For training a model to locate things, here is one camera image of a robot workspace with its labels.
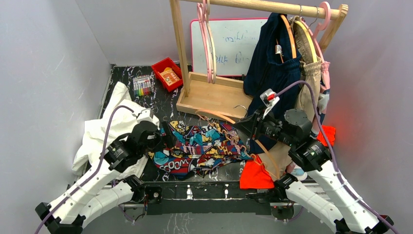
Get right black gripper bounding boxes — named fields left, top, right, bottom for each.
left=233, top=105, right=296, bottom=148

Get comic print shorts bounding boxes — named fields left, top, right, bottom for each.
left=148, top=120, right=252, bottom=178

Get orange wooden hanger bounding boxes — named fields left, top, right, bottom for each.
left=195, top=109, right=281, bottom=180

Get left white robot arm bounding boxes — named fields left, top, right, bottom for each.
left=35, top=120, right=177, bottom=234

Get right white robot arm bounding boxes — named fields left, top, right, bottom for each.
left=233, top=109, right=394, bottom=234

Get beige shorts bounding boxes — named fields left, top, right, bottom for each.
left=259, top=28, right=323, bottom=181

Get orange shorts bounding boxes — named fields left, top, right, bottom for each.
left=240, top=154, right=275, bottom=190

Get navy blue shorts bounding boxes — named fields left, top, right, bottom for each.
left=243, top=12, right=302, bottom=155

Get beige plastic hanger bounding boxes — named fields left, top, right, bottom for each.
left=205, top=0, right=217, bottom=84

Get orange hanger with navy shorts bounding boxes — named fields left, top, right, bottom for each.
left=280, top=14, right=297, bottom=59

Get yellow hanger with beige shorts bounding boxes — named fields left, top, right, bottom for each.
left=291, top=16, right=318, bottom=63

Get pink plastic hanger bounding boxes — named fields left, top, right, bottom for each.
left=197, top=0, right=214, bottom=83

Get pink hanger far right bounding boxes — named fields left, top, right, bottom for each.
left=305, top=1, right=331, bottom=63

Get wooden clothes rack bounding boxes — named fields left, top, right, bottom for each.
left=169, top=0, right=349, bottom=119

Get white cloth garment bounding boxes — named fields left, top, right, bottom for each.
left=72, top=82, right=145, bottom=175

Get marker pen pack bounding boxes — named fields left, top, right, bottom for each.
left=132, top=76, right=153, bottom=97

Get orange card box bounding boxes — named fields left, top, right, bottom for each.
left=160, top=67, right=180, bottom=86

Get red plastic bin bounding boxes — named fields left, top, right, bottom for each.
left=151, top=58, right=183, bottom=92

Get small red cloth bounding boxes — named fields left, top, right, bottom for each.
left=317, top=125, right=336, bottom=147

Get pink framed whiteboard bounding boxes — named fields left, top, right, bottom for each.
left=190, top=18, right=267, bottom=77

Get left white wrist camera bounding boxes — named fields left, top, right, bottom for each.
left=137, top=109, right=153, bottom=121

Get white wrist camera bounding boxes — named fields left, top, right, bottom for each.
left=260, top=89, right=280, bottom=115
left=137, top=109, right=153, bottom=121

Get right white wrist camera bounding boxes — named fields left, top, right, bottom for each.
left=260, top=89, right=280, bottom=115

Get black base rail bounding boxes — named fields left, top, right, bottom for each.
left=146, top=181, right=291, bottom=215

